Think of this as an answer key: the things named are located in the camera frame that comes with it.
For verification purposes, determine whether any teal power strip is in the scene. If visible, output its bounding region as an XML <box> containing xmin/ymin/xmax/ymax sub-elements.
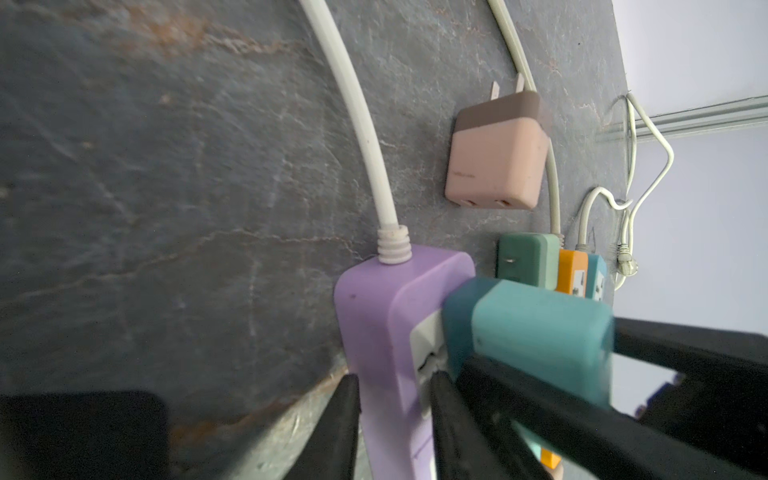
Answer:
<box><xmin>585</xmin><ymin>254</ymin><xmax>607</xmax><ymax>302</ymax></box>

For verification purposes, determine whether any purple power strip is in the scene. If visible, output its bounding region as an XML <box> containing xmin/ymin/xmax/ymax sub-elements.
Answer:
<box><xmin>334</xmin><ymin>245</ymin><xmax>476</xmax><ymax>479</ymax></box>

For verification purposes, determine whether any pink plug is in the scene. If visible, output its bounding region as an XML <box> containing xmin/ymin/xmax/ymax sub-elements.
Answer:
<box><xmin>445</xmin><ymin>74</ymin><xmax>550</xmax><ymax>210</ymax></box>

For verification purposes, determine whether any green plug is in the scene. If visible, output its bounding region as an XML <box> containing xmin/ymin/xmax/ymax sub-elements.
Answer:
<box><xmin>442</xmin><ymin>277</ymin><xmax>615</xmax><ymax>410</ymax></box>
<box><xmin>496</xmin><ymin>233</ymin><xmax>560</xmax><ymax>291</ymax></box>

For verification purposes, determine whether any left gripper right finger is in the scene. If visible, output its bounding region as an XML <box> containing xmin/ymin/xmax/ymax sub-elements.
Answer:
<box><xmin>429</xmin><ymin>370</ymin><xmax>511</xmax><ymax>480</ymax></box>

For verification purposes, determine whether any white cable of purple strip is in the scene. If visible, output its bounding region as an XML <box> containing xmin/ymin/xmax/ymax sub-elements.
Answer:
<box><xmin>298</xmin><ymin>0</ymin><xmax>414</xmax><ymax>266</ymax></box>

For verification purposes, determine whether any orange power strip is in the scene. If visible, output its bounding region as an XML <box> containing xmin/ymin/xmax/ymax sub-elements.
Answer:
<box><xmin>555</xmin><ymin>249</ymin><xmax>589</xmax><ymax>298</ymax></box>

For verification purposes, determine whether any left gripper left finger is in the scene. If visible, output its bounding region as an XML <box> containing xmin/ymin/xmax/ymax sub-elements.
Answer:
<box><xmin>284</xmin><ymin>374</ymin><xmax>360</xmax><ymax>480</ymax></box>

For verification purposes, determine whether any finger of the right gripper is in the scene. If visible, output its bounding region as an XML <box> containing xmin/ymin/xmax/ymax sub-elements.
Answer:
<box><xmin>614</xmin><ymin>317</ymin><xmax>767</xmax><ymax>474</ymax></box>
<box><xmin>457</xmin><ymin>355</ymin><xmax>762</xmax><ymax>479</ymax></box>

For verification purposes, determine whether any white cable of orange strip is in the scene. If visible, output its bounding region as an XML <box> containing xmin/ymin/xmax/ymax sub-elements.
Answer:
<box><xmin>485</xmin><ymin>0</ymin><xmax>565</xmax><ymax>247</ymax></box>

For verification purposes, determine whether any white cable of teal strip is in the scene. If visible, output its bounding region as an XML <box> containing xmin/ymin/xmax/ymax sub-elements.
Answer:
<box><xmin>574</xmin><ymin>91</ymin><xmax>676</xmax><ymax>292</ymax></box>

